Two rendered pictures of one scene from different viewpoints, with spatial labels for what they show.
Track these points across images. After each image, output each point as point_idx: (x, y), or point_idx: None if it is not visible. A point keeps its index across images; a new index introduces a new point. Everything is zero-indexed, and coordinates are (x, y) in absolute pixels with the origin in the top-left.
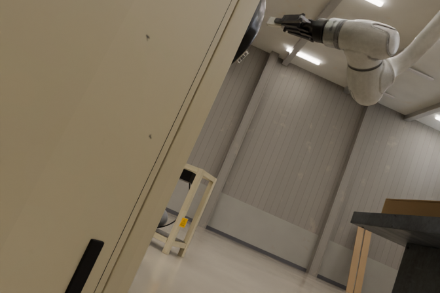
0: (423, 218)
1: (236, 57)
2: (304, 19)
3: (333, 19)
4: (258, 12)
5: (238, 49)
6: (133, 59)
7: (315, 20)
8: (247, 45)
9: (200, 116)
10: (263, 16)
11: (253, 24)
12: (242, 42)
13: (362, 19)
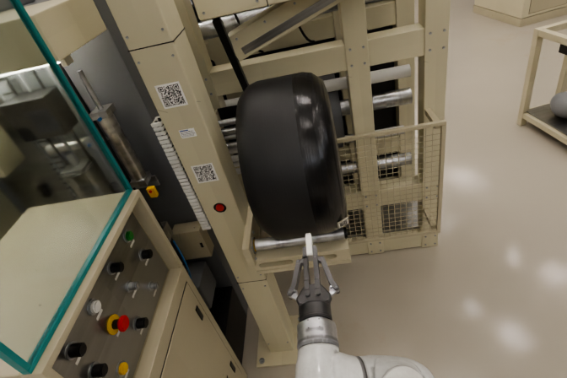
0: None
1: (332, 229)
2: (292, 298)
3: (297, 331)
4: (312, 202)
5: (324, 230)
6: None
7: (299, 306)
8: (332, 223)
9: None
10: (326, 192)
11: (315, 214)
12: (321, 227)
13: (299, 370)
